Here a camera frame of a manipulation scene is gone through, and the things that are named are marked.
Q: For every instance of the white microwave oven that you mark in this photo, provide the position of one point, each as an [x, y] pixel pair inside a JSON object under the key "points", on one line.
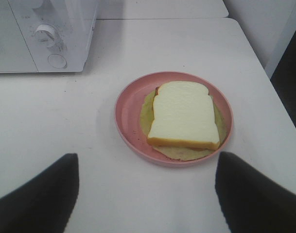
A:
{"points": [[21, 52]]}

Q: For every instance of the white lower timer knob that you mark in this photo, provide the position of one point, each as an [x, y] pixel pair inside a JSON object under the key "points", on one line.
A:
{"points": [[46, 34]]}

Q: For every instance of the round door release button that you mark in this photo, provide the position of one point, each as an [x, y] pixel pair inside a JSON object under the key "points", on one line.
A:
{"points": [[57, 61]]}

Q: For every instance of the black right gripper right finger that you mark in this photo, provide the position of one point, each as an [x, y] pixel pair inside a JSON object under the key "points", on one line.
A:
{"points": [[250, 201]]}

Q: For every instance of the pink round plate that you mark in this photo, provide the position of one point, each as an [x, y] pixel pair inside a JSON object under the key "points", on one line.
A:
{"points": [[128, 107]]}

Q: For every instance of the white bread sandwich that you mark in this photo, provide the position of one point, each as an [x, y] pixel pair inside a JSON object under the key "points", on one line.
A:
{"points": [[181, 121]]}

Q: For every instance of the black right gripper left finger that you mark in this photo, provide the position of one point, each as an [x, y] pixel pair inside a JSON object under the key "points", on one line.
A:
{"points": [[44, 204]]}

